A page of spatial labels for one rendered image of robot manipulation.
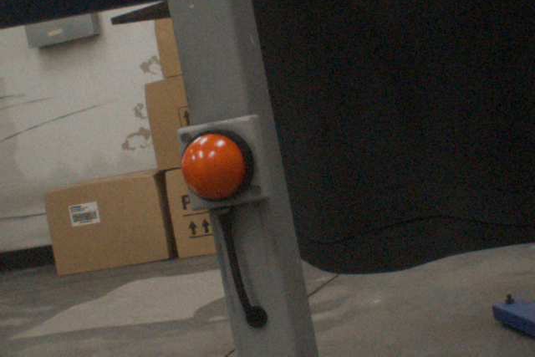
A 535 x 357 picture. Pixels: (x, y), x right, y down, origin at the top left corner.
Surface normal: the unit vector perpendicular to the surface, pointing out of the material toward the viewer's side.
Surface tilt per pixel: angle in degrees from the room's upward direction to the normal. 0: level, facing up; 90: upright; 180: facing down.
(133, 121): 90
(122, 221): 90
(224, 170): 99
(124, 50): 90
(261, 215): 90
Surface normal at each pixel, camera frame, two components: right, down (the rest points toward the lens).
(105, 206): -0.29, 0.10
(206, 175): -0.14, 0.25
